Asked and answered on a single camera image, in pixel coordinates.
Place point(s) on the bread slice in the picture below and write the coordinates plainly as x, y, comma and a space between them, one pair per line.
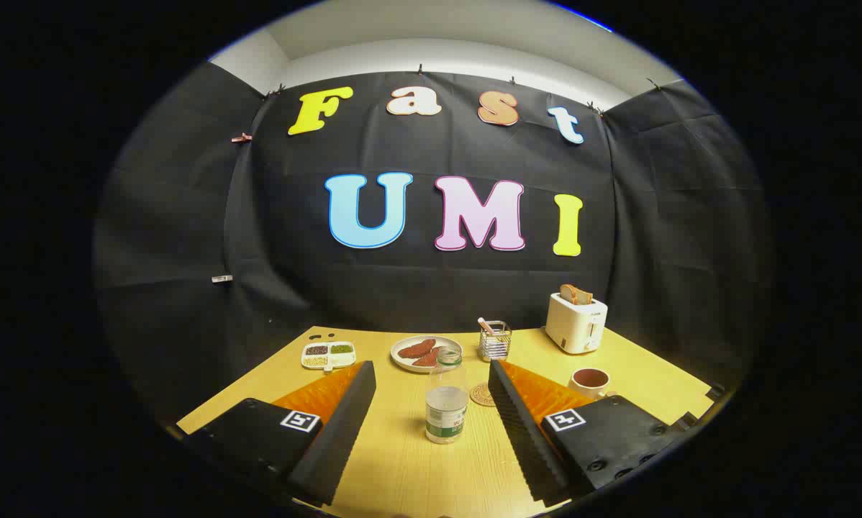
586, 296
568, 293

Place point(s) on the white divided condiment tray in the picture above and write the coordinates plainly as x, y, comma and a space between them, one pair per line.
328, 356

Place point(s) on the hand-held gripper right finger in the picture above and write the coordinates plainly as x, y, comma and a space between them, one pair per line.
521, 439

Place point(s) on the white round plate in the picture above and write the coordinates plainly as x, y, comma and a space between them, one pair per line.
401, 358

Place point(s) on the clear plastic juice bottle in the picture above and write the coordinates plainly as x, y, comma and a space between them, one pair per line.
446, 414

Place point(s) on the yellow wooden table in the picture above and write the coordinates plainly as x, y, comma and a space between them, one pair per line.
402, 467

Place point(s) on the black backdrop cloth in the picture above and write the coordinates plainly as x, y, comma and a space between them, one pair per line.
438, 288

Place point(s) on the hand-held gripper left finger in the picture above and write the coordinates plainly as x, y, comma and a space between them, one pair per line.
337, 439

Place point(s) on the white toaster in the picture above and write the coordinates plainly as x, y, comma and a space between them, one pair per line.
573, 327

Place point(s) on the brown meat patty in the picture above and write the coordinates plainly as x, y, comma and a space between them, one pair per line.
427, 358
416, 348

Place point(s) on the round cork coaster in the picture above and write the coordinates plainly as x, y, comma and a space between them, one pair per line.
480, 395

